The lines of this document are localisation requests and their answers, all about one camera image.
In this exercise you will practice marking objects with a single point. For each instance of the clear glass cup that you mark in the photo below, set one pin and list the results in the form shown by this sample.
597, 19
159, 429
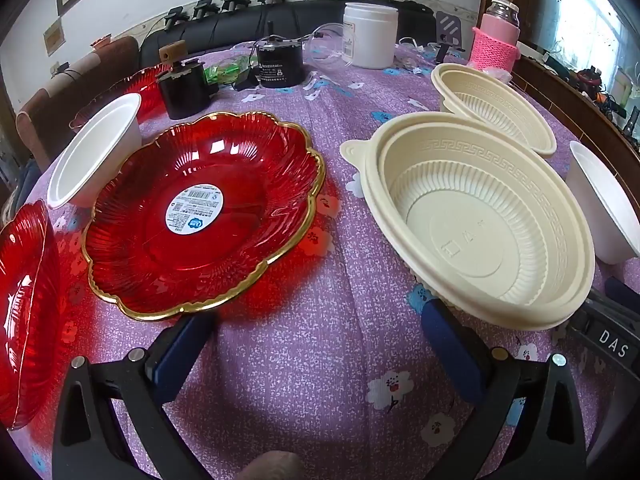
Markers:
325, 45

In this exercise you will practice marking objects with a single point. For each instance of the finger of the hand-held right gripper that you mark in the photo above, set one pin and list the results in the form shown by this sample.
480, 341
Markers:
622, 291

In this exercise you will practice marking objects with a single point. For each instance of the window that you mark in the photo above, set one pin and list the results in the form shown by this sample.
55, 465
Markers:
590, 10

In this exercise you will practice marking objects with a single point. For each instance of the black power adapter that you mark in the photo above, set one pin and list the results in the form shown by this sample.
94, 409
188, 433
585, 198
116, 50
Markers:
246, 80

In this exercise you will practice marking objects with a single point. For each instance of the black labelled motor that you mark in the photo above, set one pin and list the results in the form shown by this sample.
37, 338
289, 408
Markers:
277, 67

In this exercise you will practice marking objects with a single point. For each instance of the green packet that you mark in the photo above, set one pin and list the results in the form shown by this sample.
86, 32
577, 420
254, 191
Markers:
225, 70

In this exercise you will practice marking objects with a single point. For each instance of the small wall poster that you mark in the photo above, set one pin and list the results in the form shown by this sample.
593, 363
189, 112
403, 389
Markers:
54, 36

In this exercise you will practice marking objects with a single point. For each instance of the wooden sideboard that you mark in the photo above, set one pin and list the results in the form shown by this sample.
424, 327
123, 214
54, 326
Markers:
575, 105

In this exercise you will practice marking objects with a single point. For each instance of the brown armchair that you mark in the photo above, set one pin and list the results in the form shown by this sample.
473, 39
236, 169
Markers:
45, 110

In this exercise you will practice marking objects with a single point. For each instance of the purple floral tablecloth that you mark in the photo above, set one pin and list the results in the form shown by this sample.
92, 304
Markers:
320, 360

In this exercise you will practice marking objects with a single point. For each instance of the cream plastic bowl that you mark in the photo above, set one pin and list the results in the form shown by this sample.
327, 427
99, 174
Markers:
475, 240
495, 105

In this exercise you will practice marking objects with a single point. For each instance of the black leather sofa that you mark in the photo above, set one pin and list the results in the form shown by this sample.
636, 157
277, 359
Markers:
225, 25

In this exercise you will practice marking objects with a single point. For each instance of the small red dish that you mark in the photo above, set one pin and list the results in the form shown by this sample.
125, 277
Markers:
101, 41

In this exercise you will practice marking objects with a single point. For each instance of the pink bottle with knitted sleeve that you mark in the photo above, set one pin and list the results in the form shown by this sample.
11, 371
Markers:
495, 45

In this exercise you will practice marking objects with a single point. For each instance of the grey phone stand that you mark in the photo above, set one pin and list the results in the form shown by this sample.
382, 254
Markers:
448, 26

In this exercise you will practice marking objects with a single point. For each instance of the person's left hand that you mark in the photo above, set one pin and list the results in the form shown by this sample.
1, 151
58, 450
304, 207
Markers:
270, 467

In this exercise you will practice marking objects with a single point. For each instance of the white plastic jar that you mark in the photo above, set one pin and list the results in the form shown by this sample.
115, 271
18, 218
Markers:
370, 40

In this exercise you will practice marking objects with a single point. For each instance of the red gold-rimmed plate with label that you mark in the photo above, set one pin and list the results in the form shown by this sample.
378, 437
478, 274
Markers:
150, 260

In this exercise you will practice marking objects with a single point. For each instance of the black cylinder with wooden knob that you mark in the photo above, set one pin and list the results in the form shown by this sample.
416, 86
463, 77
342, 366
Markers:
185, 92

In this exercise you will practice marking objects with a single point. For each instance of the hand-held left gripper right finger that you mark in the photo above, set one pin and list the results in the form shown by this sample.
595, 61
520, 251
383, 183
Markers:
450, 345

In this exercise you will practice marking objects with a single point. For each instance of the white paper bowl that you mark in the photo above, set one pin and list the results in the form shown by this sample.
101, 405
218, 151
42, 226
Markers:
610, 200
95, 150

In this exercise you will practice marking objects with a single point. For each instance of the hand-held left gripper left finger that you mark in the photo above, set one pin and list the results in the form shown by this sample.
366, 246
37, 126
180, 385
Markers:
172, 355

